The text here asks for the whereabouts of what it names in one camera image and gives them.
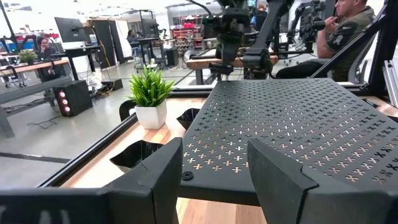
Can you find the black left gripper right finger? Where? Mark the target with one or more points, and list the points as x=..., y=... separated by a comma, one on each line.
x=295, y=199

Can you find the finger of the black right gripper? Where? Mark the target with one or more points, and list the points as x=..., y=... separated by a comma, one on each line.
x=224, y=53
x=234, y=51

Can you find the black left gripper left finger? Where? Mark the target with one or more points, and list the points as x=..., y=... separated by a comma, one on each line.
x=155, y=193

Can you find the square flared black plate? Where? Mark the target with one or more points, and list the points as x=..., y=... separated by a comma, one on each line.
x=130, y=155
x=186, y=118

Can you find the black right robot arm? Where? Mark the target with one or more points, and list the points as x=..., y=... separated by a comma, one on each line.
x=264, y=37

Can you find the black background robot arm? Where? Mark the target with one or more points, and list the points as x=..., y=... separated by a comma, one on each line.
x=308, y=25

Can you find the wooden top robot table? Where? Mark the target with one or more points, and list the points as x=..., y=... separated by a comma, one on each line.
x=202, y=63

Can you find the person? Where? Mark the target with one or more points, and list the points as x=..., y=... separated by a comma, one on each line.
x=259, y=15
x=132, y=36
x=342, y=37
x=45, y=49

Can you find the red storage rack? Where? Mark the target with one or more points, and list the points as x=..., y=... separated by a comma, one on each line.
x=186, y=34

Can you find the black perforated metal shelf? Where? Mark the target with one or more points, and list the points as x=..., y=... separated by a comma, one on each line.
x=217, y=189

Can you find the green plant in white pot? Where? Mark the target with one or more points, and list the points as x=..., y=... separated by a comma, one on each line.
x=151, y=116

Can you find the black floor box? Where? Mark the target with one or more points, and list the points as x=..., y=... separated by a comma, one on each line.
x=112, y=84

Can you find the black partition panel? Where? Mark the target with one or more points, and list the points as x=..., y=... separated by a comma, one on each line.
x=104, y=40

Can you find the black computer tower RGB lights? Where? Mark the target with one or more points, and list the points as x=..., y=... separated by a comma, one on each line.
x=77, y=96

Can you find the grey office chair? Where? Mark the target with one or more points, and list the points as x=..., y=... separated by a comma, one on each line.
x=357, y=68

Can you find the black standing desk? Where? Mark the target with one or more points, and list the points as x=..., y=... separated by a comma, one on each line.
x=77, y=51

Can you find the silver aluminium extrusion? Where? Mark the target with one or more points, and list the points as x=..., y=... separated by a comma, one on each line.
x=391, y=81

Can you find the wooden top desk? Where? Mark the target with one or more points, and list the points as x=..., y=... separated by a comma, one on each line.
x=31, y=66

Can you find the small green desk plant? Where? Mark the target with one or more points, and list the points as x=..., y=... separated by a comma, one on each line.
x=28, y=56

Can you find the black monitor on mount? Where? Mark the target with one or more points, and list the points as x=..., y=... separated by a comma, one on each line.
x=70, y=29

